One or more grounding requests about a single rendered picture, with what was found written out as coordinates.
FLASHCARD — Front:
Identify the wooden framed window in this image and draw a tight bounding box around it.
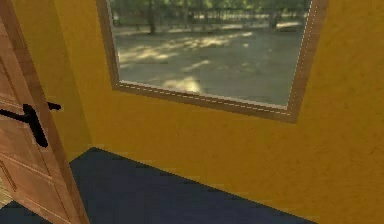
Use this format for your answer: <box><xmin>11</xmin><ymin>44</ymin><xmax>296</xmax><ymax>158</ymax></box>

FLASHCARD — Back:
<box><xmin>95</xmin><ymin>0</ymin><xmax>330</xmax><ymax>124</ymax></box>

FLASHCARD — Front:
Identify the brown wooden room door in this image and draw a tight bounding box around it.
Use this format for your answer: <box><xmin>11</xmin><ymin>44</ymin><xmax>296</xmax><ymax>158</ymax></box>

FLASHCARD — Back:
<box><xmin>0</xmin><ymin>0</ymin><xmax>91</xmax><ymax>224</ymax></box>

